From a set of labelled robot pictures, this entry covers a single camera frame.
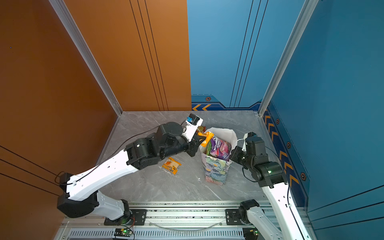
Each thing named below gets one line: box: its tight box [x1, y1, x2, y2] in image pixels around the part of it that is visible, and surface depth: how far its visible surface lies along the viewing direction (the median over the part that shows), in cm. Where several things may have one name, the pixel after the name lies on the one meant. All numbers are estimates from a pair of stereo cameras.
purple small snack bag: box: [210, 135, 232, 161], surface depth 76 cm
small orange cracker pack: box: [197, 131, 215, 148], surface depth 61 cm
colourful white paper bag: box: [199, 127, 238, 185], surface depth 75 cm
